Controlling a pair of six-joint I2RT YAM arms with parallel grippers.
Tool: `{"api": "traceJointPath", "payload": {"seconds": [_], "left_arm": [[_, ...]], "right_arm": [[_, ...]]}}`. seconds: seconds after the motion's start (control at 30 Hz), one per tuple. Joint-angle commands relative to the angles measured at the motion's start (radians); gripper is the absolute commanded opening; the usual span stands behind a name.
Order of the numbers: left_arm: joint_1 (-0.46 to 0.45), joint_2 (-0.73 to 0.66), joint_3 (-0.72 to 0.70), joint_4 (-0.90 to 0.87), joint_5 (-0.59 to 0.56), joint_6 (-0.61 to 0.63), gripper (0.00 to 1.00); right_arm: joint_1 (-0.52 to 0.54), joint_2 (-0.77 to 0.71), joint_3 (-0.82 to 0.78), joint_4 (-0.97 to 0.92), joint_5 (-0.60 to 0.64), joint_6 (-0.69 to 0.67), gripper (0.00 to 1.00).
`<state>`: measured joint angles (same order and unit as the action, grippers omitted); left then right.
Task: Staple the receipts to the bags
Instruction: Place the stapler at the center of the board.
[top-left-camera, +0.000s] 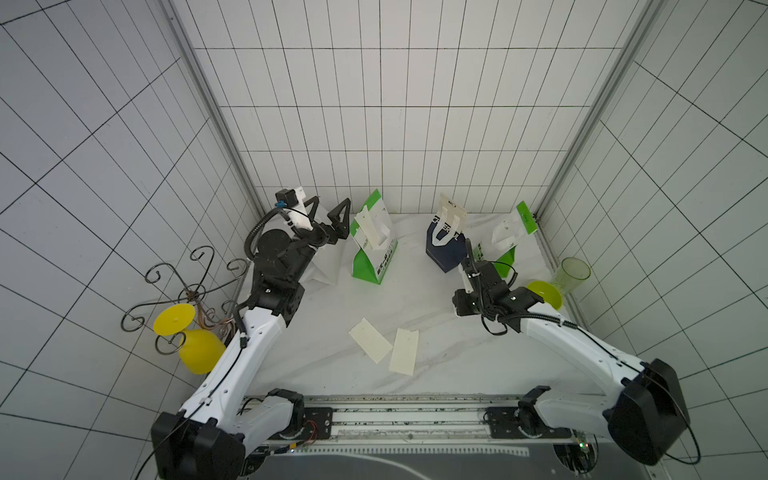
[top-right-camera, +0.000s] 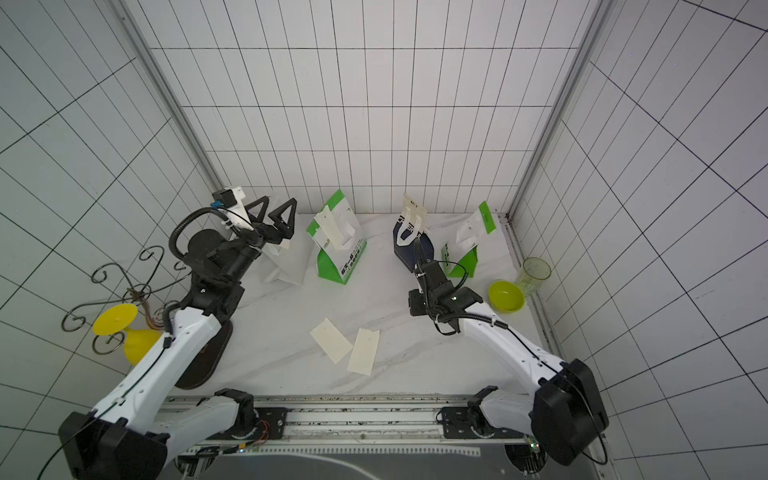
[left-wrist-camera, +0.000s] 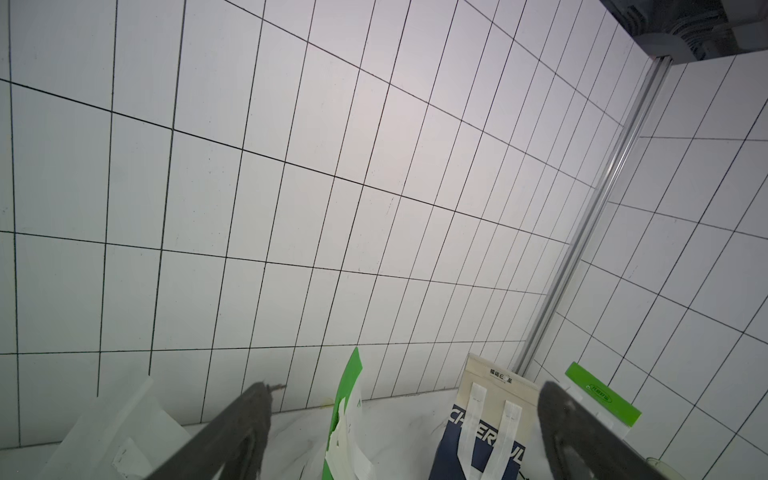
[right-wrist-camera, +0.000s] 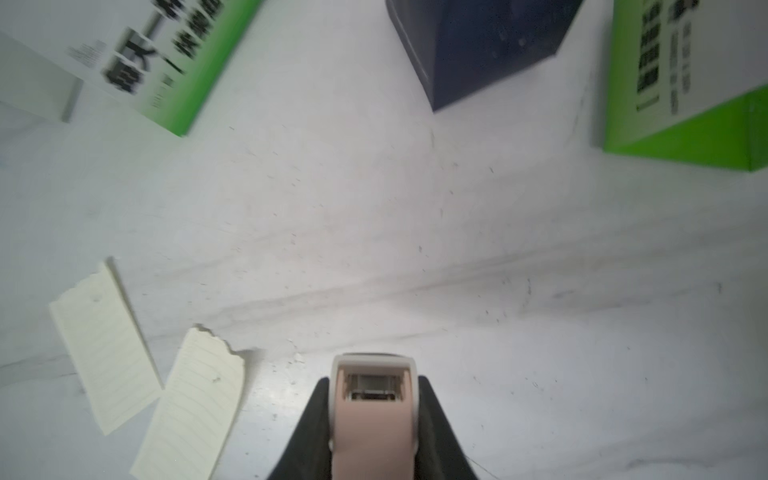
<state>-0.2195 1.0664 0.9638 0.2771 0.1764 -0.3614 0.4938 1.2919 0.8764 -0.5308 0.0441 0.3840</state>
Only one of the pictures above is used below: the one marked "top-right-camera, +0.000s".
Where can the yellow plastic goblet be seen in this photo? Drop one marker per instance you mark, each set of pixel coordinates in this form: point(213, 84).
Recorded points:
point(116, 321)

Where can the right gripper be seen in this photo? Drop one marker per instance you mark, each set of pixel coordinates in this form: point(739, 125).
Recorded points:
point(421, 264)

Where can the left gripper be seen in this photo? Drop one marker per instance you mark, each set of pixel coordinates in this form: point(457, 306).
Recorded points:
point(285, 229)

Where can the aluminium mounting rail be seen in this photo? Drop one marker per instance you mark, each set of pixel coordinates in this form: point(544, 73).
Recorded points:
point(384, 420)

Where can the black wire scroll stand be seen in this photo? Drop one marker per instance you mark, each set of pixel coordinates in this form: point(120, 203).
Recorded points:
point(149, 297)

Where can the lime green bowl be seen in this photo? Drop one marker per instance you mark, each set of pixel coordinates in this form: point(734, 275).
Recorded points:
point(506, 297)

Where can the navy blue beige bag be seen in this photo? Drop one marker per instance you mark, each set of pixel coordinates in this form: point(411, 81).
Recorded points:
point(410, 232)

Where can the clear green plastic cup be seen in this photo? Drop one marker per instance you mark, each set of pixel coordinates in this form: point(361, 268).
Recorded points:
point(533, 272)

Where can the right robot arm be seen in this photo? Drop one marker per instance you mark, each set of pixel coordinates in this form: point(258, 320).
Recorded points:
point(559, 414)

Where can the green white bag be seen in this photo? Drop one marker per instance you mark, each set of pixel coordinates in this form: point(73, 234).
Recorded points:
point(460, 250)
point(338, 265)

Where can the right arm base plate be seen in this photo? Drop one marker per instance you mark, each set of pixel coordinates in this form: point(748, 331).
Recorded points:
point(468, 423)

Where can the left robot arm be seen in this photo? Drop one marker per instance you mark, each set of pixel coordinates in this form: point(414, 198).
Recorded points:
point(119, 437)

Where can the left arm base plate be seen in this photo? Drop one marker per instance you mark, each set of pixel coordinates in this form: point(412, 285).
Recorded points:
point(269, 424)

